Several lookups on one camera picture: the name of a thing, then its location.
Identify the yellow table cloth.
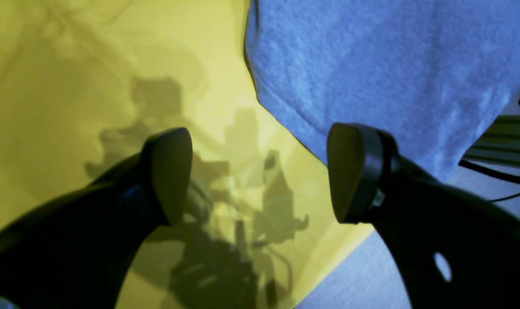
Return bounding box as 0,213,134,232
0,0,373,309

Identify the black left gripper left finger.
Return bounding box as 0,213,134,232
0,127,193,309

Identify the grey t-shirt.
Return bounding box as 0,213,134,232
244,0,520,182

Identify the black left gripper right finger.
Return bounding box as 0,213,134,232
327,123,520,309

